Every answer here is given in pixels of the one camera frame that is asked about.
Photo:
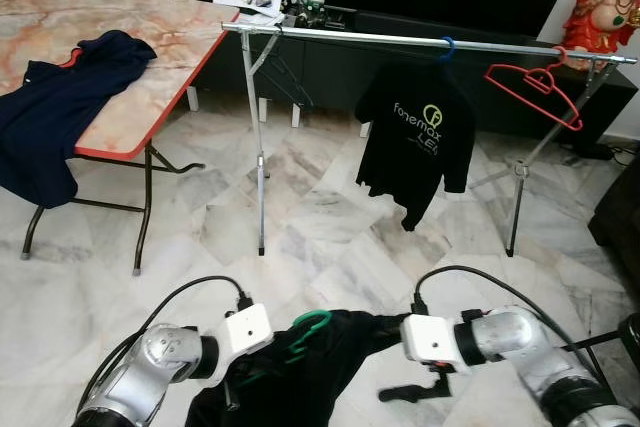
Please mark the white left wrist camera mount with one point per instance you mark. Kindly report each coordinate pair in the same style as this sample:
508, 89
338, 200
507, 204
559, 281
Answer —
248, 329

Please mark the black television console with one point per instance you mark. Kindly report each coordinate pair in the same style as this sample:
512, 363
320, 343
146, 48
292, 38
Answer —
330, 77

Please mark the navy blue shirt red trim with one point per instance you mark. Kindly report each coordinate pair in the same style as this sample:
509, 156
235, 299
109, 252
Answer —
60, 117

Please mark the marble pattern folding table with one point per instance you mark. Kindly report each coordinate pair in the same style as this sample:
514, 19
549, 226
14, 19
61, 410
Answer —
150, 57

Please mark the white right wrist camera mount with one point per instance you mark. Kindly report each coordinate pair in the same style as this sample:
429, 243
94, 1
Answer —
430, 339

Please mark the black folding chair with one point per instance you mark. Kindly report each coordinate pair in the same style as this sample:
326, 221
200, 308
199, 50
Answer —
632, 332

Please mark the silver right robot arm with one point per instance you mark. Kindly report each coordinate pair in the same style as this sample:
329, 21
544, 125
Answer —
520, 337

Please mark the blue plastic hanger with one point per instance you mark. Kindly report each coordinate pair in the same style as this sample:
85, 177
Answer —
452, 47

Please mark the dark brown sofa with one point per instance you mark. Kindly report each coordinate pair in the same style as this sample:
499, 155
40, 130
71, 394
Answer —
620, 217

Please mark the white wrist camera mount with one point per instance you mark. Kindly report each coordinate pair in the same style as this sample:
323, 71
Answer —
430, 339
248, 329

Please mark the green plastic hanger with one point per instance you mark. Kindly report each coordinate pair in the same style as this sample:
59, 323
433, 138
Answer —
318, 316

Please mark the red plastic hanger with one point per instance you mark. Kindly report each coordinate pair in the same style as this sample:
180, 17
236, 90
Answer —
548, 77

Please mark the black shirt green logo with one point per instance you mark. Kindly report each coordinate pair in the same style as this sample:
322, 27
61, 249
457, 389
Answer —
320, 377
410, 147

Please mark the white paper stack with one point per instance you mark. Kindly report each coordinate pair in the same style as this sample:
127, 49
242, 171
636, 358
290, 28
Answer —
245, 7

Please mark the silver metal clothes rack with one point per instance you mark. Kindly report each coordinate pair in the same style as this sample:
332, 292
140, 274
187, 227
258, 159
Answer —
330, 36

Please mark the red laughing buddha statue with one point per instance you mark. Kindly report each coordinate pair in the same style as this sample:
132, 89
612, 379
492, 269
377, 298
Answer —
600, 17

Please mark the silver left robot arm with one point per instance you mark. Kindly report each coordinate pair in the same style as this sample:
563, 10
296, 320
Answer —
150, 367

